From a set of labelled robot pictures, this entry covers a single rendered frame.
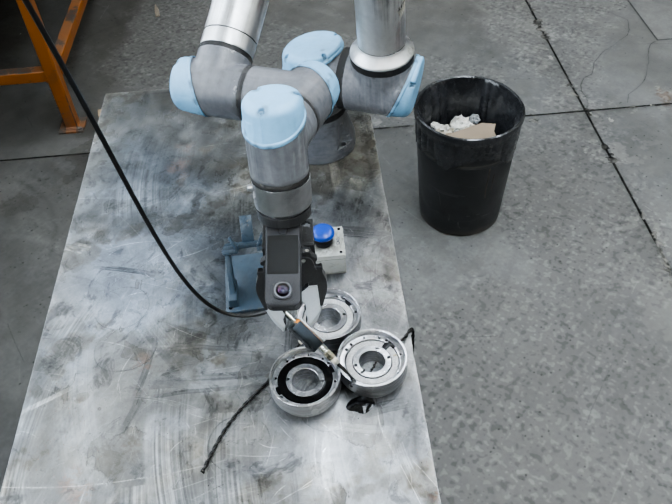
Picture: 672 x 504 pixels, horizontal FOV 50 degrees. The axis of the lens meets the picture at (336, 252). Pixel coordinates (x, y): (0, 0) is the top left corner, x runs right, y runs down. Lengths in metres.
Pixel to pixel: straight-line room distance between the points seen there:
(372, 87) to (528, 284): 1.17
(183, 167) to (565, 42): 2.33
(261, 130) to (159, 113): 0.85
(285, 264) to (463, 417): 1.18
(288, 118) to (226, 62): 0.18
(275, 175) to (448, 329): 1.38
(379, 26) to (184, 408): 0.69
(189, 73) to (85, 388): 0.51
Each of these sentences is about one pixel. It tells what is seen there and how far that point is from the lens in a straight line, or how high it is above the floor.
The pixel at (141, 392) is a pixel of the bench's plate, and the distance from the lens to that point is 1.15.
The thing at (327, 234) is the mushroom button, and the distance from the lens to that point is 1.21.
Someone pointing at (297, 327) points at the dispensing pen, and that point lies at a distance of 1.03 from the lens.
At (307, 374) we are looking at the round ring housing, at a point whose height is 0.81.
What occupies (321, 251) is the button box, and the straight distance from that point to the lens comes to 1.22.
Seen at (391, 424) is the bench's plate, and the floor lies 0.80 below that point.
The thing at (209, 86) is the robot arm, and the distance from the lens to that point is 0.98.
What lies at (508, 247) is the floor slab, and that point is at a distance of 2.43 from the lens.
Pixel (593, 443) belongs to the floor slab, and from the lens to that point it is 2.04.
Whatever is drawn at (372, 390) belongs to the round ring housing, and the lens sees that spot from 1.06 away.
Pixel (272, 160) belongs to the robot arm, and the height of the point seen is 1.19.
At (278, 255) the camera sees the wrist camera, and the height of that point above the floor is 1.06.
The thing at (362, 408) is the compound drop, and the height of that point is 0.80.
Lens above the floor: 1.72
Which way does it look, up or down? 46 degrees down
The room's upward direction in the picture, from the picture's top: 4 degrees counter-clockwise
